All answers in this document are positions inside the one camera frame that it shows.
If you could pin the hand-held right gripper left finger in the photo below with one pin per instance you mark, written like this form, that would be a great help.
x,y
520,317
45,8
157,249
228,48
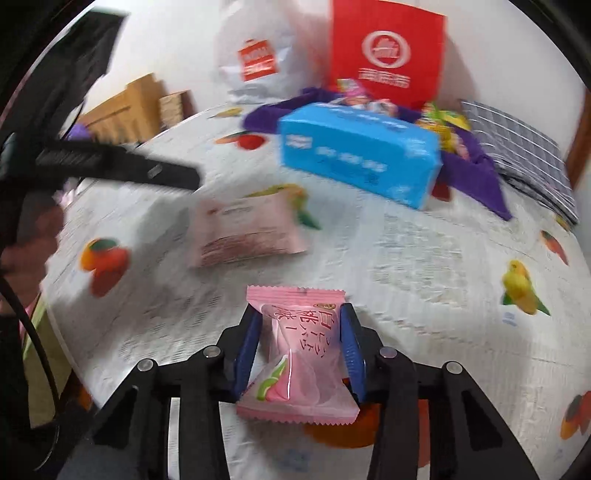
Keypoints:
x,y
247,355

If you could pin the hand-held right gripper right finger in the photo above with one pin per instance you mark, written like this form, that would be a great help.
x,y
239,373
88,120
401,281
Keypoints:
x,y
353,355

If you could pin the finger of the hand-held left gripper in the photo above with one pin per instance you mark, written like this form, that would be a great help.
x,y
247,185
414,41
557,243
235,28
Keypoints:
x,y
129,164

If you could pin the pink peach candy packet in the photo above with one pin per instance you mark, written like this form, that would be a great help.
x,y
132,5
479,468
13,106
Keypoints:
x,y
300,350

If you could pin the light pink snack packet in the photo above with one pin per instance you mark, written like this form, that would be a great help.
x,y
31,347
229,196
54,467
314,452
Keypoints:
x,y
249,230

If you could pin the magenta pink snack packet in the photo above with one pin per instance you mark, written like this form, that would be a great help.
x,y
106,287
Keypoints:
x,y
353,88

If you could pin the person's left hand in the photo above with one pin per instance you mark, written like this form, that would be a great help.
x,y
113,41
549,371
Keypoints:
x,y
27,263

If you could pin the wooden headboard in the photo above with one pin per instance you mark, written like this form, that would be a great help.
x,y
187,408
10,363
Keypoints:
x,y
124,106

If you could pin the white plastic shopping bag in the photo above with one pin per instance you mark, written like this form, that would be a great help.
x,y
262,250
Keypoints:
x,y
226,78

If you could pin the blue tissue pack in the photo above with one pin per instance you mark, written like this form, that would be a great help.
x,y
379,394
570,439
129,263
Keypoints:
x,y
351,147

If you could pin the purple towel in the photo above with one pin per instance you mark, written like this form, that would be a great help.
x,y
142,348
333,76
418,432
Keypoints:
x,y
480,180

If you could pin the red paper bag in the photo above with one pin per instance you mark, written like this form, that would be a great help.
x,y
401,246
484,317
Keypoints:
x,y
351,37

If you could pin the yellow green snack bag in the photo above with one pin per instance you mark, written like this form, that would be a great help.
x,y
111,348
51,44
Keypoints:
x,y
450,119

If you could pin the grey checked folded cloth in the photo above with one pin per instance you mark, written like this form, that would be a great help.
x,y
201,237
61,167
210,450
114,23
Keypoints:
x,y
526,152

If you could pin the brown wooden door frame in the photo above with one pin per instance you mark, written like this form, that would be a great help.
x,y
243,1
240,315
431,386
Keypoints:
x,y
579,147

